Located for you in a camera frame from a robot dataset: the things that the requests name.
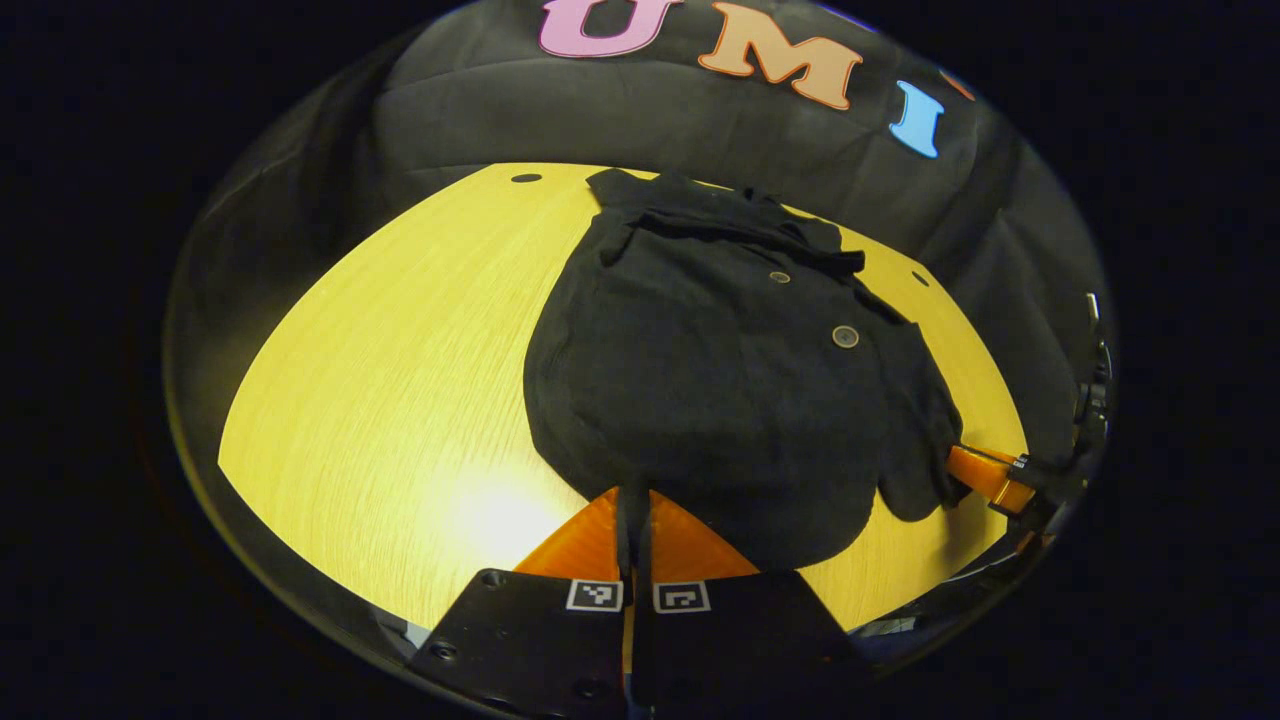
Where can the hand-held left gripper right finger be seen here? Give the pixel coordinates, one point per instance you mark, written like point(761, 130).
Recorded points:
point(740, 640)

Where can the black buttoned shirt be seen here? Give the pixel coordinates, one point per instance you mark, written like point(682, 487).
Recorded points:
point(720, 400)

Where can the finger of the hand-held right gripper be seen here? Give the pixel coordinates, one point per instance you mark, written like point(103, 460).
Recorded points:
point(985, 475)

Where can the black backdrop cloth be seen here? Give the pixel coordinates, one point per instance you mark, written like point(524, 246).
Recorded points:
point(700, 120)

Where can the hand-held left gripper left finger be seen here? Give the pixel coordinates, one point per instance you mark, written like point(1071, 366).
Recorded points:
point(540, 640)

